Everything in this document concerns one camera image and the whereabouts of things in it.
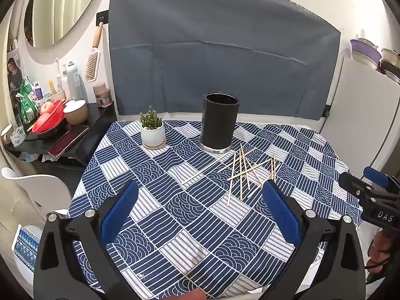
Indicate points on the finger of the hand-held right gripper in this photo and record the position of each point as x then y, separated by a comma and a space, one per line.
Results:
376, 175
353, 184

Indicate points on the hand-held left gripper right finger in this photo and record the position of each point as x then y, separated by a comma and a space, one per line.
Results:
281, 215

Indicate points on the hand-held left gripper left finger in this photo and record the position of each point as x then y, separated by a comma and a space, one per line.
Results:
120, 215

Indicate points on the bunch of wooden chopsticks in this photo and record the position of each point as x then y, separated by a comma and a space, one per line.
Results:
243, 170

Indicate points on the black cylindrical utensil holder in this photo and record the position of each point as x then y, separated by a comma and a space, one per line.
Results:
218, 122

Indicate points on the person's right hand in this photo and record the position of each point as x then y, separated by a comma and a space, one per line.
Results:
379, 251

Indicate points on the person's left hand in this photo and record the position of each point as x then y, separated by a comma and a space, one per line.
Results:
195, 295

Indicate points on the white cabinet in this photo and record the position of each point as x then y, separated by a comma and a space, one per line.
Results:
362, 109

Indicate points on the blue patterned tablecloth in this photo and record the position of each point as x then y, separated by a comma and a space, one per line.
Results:
193, 225

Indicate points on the white chair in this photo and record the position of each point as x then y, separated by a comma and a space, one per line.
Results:
37, 187

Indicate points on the small cactus in white pot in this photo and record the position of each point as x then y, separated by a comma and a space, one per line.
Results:
153, 134

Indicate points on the flat red box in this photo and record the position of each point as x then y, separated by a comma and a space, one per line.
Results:
67, 140

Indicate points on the black side table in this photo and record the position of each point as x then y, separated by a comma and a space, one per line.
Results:
93, 122

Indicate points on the blue patterned cushion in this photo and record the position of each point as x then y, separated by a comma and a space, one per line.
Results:
26, 247

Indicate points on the beige ceramic bowl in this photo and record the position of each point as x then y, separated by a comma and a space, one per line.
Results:
76, 114

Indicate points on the red plastic colander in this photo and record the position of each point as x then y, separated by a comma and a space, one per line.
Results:
50, 122

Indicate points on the pink cosmetic jar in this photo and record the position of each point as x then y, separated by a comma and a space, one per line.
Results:
103, 98

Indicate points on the purple stacked pot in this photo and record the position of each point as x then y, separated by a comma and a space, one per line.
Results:
364, 50

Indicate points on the red apple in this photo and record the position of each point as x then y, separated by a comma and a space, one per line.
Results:
47, 107

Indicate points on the white cup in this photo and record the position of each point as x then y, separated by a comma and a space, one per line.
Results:
57, 95

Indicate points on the grey spray bottle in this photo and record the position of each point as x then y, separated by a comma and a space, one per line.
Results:
74, 81

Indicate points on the green snack packet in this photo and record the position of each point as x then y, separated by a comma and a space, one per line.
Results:
26, 103

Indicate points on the wooden hairbrush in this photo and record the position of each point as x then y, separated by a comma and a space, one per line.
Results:
91, 65

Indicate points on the grey-blue backdrop cloth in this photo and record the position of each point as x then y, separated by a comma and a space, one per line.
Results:
218, 53

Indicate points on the wall photo print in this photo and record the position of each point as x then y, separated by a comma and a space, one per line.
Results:
14, 75

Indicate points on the black wall socket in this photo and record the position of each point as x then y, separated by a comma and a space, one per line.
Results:
101, 17

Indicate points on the oval wall mirror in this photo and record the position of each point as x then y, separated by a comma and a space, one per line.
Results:
59, 9

